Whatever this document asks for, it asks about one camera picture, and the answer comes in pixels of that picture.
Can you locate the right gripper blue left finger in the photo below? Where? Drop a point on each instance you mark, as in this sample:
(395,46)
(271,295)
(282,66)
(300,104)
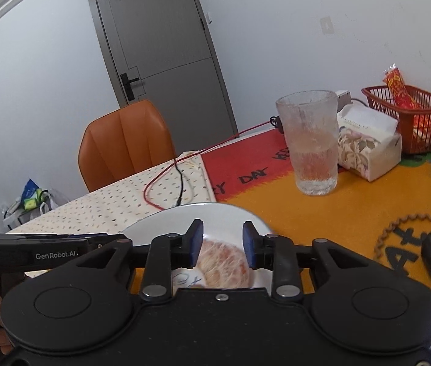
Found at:
(167,253)

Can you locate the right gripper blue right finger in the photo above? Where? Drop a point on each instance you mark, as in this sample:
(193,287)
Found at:
(277,254)

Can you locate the peeled pomelo segment front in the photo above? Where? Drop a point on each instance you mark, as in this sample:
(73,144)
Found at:
(224,266)

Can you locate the white plastic bag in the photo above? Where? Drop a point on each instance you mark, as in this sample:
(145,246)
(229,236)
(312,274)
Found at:
(14,215)

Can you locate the white plate blue rim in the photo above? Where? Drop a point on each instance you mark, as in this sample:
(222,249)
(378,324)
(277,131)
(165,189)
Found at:
(221,222)

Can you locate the blue green bag pile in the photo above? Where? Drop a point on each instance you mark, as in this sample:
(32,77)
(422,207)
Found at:
(33,196)

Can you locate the dotted white tablecloth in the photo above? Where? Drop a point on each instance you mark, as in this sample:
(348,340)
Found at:
(121,204)

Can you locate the red orange table mat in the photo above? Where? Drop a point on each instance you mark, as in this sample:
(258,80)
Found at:
(386,219)

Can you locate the orange leather chair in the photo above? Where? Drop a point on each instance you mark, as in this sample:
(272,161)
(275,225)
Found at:
(123,143)

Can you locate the black power adapter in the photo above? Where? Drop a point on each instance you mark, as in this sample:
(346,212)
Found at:
(276,122)

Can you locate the frosted drinking glass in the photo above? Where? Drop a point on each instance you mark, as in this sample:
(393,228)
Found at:
(310,129)

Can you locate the floral tissue box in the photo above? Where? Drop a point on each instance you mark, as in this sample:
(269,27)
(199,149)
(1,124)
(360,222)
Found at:
(368,142)

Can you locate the white power adapter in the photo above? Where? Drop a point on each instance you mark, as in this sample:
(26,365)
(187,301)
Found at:
(343,98)

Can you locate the red plastic basket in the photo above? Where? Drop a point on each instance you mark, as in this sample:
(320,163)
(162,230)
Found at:
(380,99)

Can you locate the red snack packet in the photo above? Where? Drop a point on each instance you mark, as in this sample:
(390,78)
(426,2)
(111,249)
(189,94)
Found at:
(397,87)

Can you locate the grey door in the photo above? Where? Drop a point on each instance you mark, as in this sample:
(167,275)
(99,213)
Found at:
(167,44)

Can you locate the black door handle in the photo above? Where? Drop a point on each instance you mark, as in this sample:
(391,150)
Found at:
(126,83)

